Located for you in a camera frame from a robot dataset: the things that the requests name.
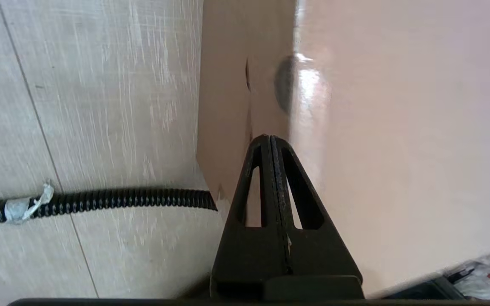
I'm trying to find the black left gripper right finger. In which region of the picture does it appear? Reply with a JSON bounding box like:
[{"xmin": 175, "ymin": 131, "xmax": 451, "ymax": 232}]
[{"xmin": 271, "ymin": 136, "xmax": 365, "ymax": 299}]

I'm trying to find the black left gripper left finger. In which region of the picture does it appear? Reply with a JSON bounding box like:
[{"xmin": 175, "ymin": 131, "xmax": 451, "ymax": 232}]
[{"xmin": 210, "ymin": 135, "xmax": 289, "ymax": 299}]

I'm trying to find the brown cardboard shoe box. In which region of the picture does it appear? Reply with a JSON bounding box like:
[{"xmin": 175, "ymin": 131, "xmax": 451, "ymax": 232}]
[{"xmin": 196, "ymin": 0, "xmax": 490, "ymax": 298}]

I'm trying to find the black grey robot base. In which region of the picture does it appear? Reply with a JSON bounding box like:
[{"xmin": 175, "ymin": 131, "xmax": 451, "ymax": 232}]
[{"xmin": 382, "ymin": 275, "xmax": 467, "ymax": 300}]

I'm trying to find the black coiled cable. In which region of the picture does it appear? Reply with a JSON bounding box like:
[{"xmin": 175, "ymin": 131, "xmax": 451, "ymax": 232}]
[{"xmin": 0, "ymin": 183, "xmax": 219, "ymax": 226}]

